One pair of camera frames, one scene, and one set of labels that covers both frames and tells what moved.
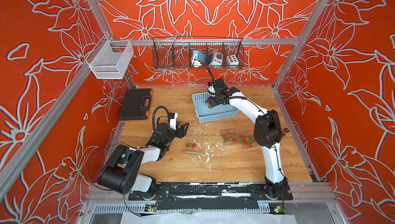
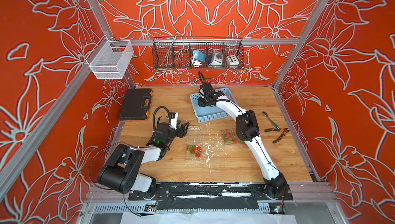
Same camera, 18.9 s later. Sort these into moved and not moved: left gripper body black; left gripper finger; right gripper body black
Moved: right gripper body black
Not moved: left gripper finger; left gripper body black
